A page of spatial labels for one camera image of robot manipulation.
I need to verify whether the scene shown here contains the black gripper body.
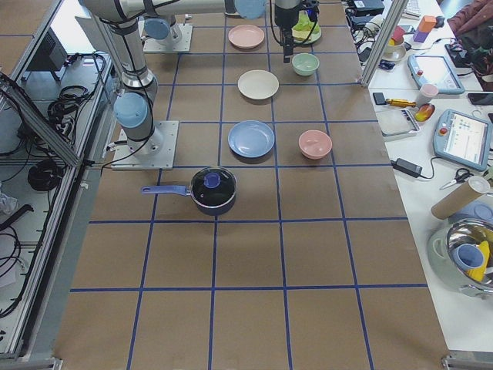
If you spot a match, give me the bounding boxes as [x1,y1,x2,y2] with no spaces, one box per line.
[273,0,300,44]

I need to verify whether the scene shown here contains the green bowl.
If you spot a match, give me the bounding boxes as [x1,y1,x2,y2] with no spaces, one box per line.
[291,53,320,76]

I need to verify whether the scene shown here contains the black power adapter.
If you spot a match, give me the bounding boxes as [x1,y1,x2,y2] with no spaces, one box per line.
[391,158,422,178]

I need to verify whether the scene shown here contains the cream white plate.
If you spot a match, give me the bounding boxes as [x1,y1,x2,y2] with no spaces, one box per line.
[237,69,280,100]

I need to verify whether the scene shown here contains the far teach pendant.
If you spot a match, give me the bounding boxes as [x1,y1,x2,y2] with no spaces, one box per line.
[407,54,465,95]

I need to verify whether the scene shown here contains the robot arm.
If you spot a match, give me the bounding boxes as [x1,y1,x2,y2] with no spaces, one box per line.
[82,1,267,93]

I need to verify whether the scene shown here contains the steel mixing bowl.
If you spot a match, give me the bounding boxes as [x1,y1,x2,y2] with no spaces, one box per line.
[427,219,492,298]

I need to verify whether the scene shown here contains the mango fruit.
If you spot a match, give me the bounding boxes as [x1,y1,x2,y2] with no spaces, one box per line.
[414,103,435,123]

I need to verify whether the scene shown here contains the aluminium frame post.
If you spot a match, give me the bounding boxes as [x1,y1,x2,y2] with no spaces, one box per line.
[360,0,407,87]

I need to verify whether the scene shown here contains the purple orange toy block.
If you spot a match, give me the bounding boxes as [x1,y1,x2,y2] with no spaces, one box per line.
[412,15,437,43]

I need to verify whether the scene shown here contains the white paper cup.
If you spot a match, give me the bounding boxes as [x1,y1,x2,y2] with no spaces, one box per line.
[415,83,439,107]

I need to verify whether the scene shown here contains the grey control box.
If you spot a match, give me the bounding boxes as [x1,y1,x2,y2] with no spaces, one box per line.
[22,28,68,82]

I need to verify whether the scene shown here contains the blue cup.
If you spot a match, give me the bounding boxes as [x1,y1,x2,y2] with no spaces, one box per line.
[454,244,484,271]

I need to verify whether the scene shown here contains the cardboard tube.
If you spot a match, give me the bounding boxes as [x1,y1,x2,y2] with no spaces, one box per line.
[431,176,491,220]

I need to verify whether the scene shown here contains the kitchen scale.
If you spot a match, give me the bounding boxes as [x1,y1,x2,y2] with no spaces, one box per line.
[376,109,420,141]

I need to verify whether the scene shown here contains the pink plate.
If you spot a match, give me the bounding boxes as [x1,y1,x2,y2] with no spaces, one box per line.
[228,25,265,49]

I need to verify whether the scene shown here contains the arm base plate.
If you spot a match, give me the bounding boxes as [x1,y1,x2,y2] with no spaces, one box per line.
[110,120,179,170]
[143,22,193,54]

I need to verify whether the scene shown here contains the black smartphone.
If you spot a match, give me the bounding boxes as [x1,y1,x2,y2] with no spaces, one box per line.
[467,92,493,106]

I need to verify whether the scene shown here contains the pink bowl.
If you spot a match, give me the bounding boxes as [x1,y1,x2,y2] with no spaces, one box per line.
[298,129,333,160]

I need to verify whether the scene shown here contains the blue plate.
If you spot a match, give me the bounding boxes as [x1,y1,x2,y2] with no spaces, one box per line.
[228,120,275,158]

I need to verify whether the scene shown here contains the green lettuce leaf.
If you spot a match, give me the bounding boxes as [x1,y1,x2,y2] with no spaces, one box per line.
[292,12,320,39]

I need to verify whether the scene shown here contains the teach pendant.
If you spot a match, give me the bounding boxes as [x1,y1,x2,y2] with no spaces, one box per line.
[407,54,465,95]
[433,109,492,171]

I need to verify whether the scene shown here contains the scissors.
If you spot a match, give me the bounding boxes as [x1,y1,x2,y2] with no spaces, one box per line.
[440,168,474,190]

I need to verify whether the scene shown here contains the green plate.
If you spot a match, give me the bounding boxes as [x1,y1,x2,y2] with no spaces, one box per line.
[293,30,321,44]

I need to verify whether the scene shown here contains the white bowl with toys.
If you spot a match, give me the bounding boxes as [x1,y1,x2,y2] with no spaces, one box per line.
[384,25,404,60]

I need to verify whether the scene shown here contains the near teach pendant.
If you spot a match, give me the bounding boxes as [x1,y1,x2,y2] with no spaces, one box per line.
[433,109,492,171]

